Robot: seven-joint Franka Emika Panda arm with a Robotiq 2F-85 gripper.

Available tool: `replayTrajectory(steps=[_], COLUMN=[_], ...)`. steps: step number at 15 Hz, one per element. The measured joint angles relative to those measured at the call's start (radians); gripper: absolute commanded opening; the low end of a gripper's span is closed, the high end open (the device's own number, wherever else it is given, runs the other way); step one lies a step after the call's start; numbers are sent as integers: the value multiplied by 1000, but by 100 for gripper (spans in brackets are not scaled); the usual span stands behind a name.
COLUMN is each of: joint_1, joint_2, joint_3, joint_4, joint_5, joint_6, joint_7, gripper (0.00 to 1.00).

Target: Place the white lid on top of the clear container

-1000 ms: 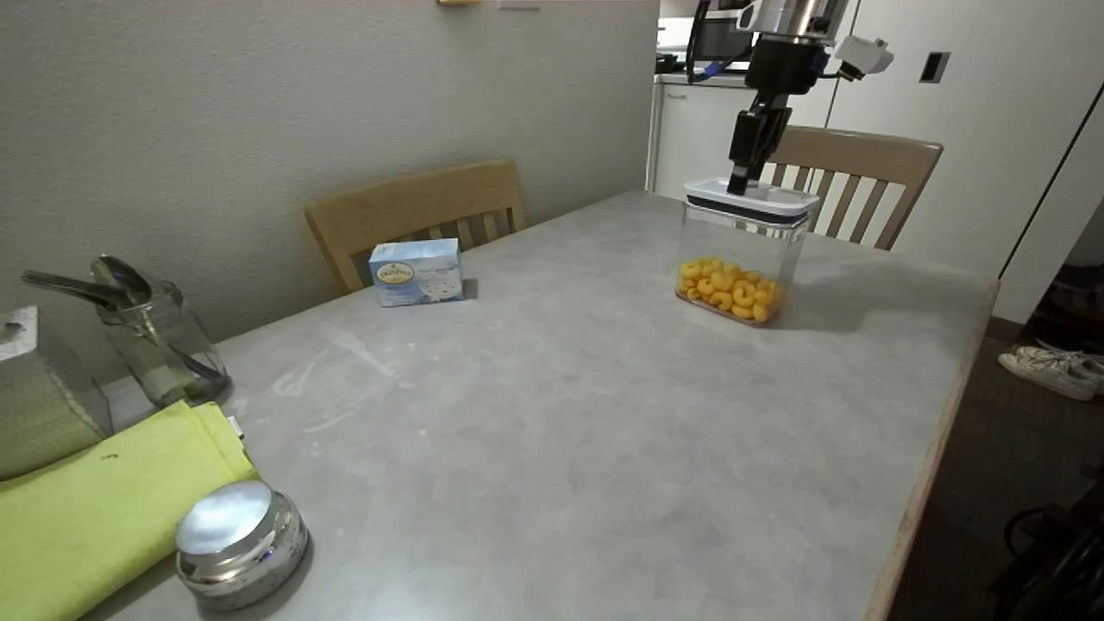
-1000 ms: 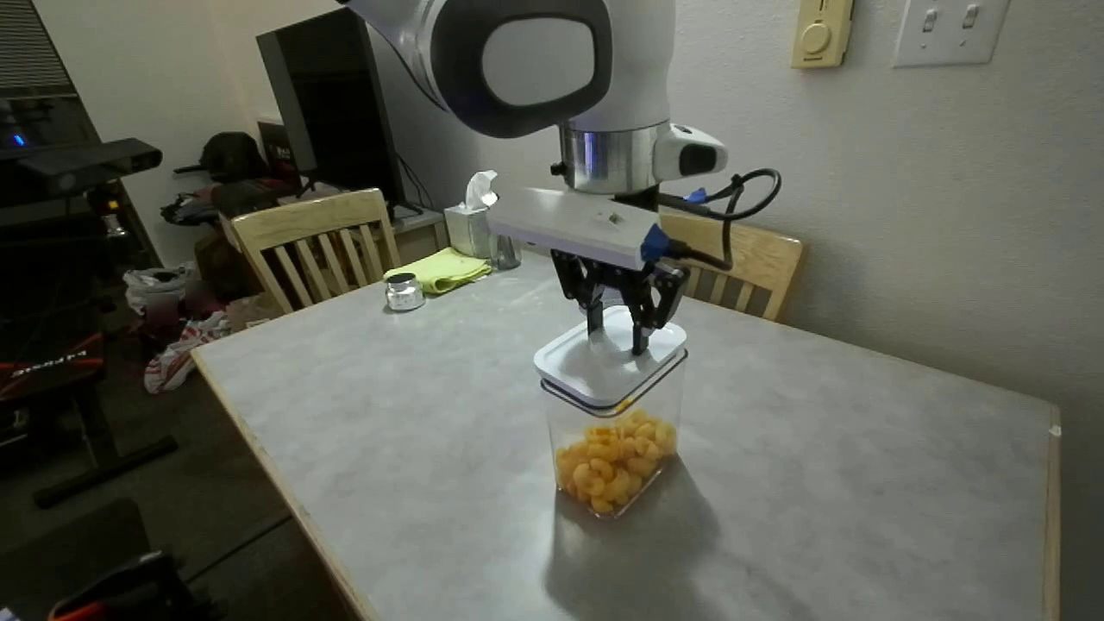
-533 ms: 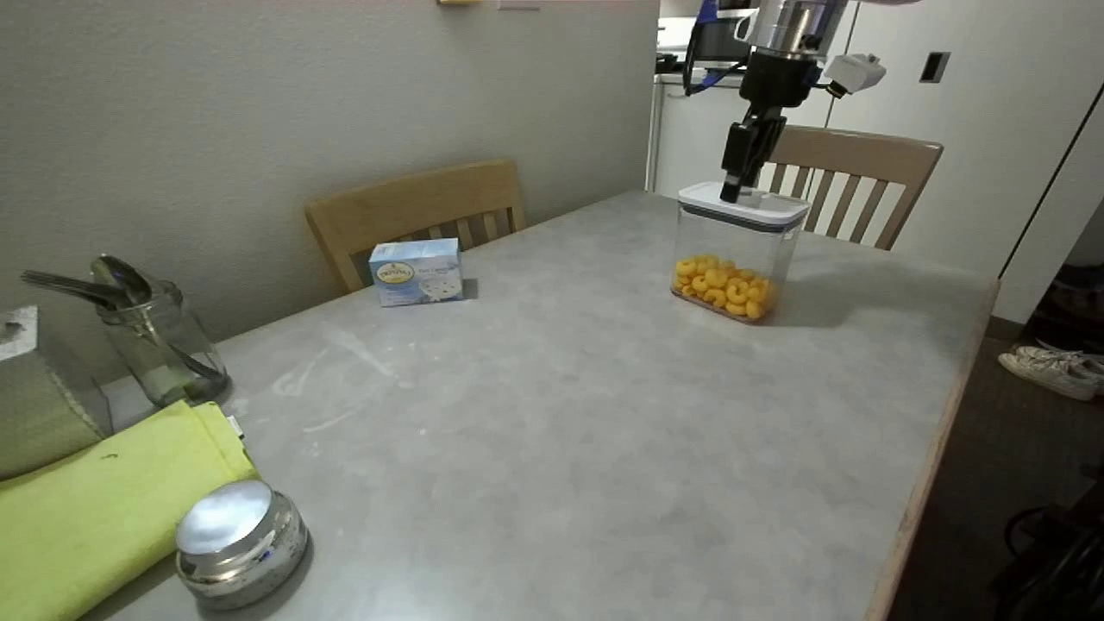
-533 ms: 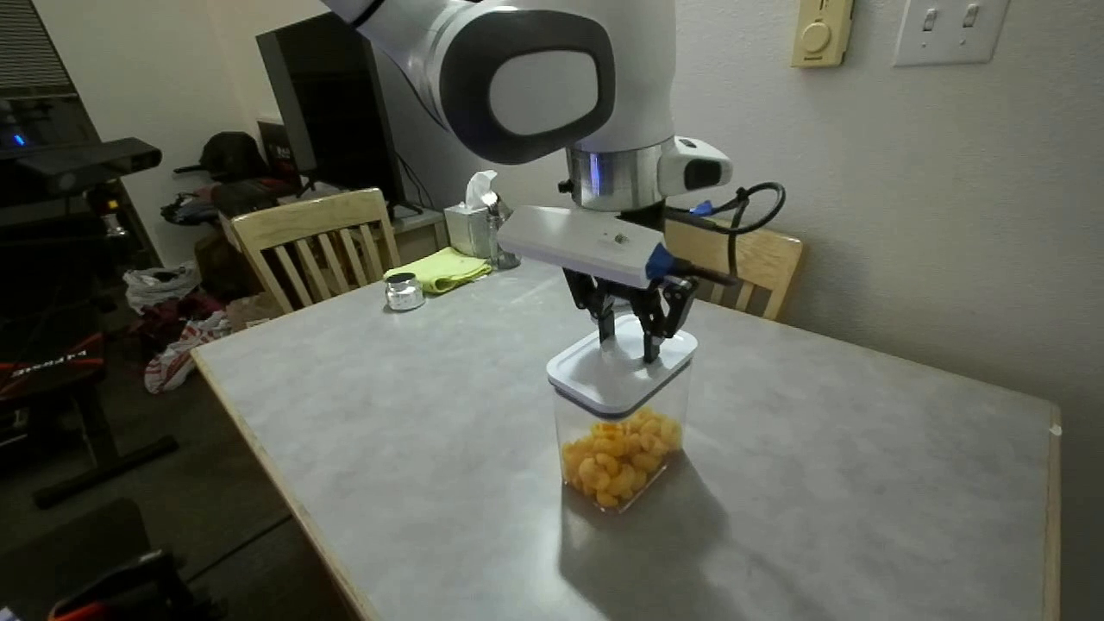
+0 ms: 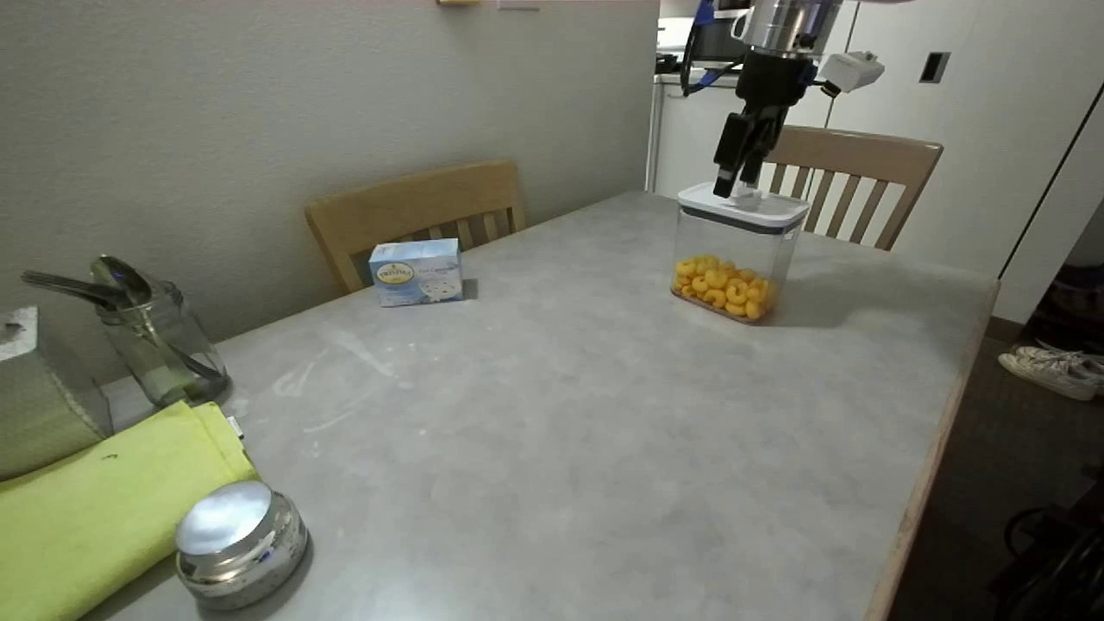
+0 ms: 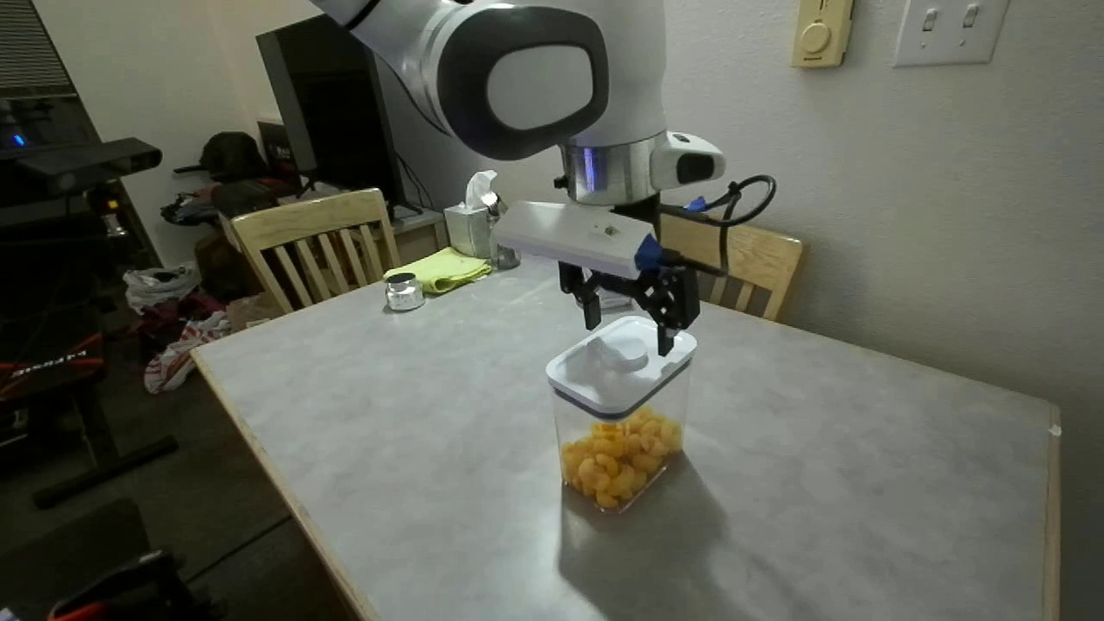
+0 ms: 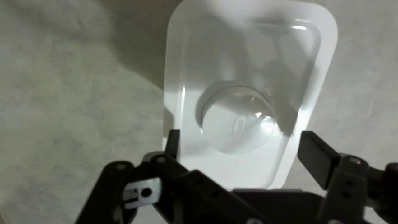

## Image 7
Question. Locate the white rectangular container lid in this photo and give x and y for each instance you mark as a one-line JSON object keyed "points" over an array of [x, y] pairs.
{"points": [[249, 62]]}

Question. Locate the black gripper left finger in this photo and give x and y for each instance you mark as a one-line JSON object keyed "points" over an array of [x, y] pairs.
{"points": [[157, 194]]}

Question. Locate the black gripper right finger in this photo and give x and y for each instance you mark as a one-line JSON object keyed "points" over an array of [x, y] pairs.
{"points": [[356, 186]]}

